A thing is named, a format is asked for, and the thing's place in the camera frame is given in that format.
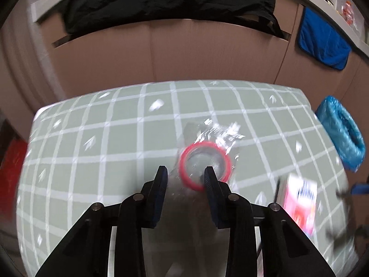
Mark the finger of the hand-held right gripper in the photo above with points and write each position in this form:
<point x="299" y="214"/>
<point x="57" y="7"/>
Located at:
<point x="346" y="236"/>
<point x="359" y="189"/>

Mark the red white snack packet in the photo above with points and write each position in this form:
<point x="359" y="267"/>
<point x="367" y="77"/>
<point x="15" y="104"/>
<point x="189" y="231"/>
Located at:
<point x="348" y="13"/>

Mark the clear plastic cup red rim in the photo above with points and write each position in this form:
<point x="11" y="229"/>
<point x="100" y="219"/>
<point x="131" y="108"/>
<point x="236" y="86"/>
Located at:
<point x="184" y="155"/>

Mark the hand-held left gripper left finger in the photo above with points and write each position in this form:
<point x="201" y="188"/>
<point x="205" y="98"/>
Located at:
<point x="160" y="196"/>

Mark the blue lined trash bin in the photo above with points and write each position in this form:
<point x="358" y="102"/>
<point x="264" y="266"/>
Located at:
<point x="337" y="127"/>

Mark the black cloth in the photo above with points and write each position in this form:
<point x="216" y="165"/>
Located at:
<point x="173" y="3"/>

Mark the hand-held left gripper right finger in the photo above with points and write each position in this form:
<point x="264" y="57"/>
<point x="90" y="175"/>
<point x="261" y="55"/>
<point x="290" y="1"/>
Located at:
<point x="213" y="199"/>

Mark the green checked mat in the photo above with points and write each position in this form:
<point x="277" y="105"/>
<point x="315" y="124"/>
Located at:
<point x="115" y="138"/>

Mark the blue towel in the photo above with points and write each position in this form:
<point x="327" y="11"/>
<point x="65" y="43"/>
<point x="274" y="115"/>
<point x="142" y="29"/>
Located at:
<point x="320" y="40"/>

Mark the beige wooden cabinet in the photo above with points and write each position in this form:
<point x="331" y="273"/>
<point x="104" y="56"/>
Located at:
<point x="173" y="54"/>

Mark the pink cartoon snack packet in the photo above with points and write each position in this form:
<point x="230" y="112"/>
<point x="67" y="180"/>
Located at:
<point x="299" y="205"/>

